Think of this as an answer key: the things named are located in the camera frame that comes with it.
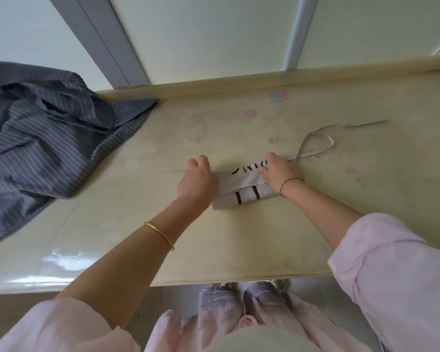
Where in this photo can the person's left hand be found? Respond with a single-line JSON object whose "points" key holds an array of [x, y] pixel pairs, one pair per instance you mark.
{"points": [[196, 181]]}

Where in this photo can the person's right hand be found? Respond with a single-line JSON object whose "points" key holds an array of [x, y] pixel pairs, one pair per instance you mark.
{"points": [[283, 174]]}

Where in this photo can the person's left fingers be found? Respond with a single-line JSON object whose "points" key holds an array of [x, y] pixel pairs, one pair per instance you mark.
{"points": [[200, 161]]}

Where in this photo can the person's right thumb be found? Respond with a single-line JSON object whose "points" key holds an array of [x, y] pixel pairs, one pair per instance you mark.
{"points": [[264, 173]]}

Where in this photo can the white cloth black print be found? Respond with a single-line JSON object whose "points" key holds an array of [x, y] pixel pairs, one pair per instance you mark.
{"points": [[242, 186]]}

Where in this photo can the person's right forearm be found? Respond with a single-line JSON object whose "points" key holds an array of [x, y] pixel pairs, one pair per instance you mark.
{"points": [[321, 212]]}

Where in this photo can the person's left forearm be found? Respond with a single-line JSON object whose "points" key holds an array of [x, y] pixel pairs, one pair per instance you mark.
{"points": [[139, 249]]}

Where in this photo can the gold bangle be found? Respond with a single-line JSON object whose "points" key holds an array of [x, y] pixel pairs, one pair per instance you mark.
{"points": [[160, 235]]}

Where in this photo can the patterned slipper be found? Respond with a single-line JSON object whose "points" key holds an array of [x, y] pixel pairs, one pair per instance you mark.
{"points": [[281, 285]]}

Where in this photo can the lilac gray trousers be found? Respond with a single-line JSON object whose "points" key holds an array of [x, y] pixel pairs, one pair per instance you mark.
{"points": [[220, 307]]}

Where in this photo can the gray striped shirt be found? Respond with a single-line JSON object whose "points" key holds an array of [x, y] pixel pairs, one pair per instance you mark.
{"points": [[40, 142]]}

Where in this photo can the pink long-sleeved shirt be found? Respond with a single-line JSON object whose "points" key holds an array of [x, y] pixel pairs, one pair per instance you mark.
{"points": [[407, 278]]}

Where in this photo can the narrow gray window frame bar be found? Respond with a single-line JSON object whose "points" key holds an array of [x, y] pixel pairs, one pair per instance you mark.
{"points": [[300, 32]]}

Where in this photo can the wide gray window frame bar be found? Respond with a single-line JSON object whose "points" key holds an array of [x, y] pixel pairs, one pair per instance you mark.
{"points": [[102, 40]]}

